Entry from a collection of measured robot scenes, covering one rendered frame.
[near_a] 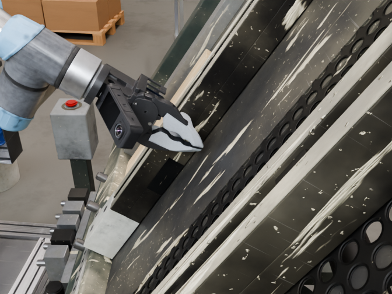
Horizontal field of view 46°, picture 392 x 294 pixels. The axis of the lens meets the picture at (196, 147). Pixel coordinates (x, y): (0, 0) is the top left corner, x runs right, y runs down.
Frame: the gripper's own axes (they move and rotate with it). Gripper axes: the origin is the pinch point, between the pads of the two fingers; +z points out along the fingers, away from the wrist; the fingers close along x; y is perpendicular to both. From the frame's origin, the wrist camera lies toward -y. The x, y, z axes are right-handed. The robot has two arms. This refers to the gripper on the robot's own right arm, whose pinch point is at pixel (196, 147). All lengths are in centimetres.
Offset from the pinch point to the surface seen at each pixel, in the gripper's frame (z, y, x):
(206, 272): -4.2, -38.1, -10.0
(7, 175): -34, 144, 154
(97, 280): 0.4, -1.3, 38.0
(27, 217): -14, 120, 152
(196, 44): -2.0, 46.3, -1.2
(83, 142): -12, 64, 54
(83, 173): -6, 67, 68
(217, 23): -0.6, 46.3, -8.6
